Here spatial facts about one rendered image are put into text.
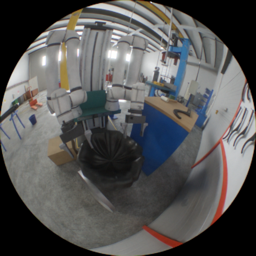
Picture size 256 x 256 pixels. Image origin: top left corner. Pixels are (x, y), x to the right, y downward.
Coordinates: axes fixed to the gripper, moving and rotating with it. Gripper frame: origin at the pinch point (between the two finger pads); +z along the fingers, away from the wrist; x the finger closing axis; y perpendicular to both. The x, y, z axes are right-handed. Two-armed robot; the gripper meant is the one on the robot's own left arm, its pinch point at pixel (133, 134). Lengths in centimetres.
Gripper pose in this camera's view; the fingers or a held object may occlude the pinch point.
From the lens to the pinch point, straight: 54.9
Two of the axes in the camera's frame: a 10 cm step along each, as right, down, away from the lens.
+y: 4.2, 2.7, -8.7
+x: 9.0, -0.3, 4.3
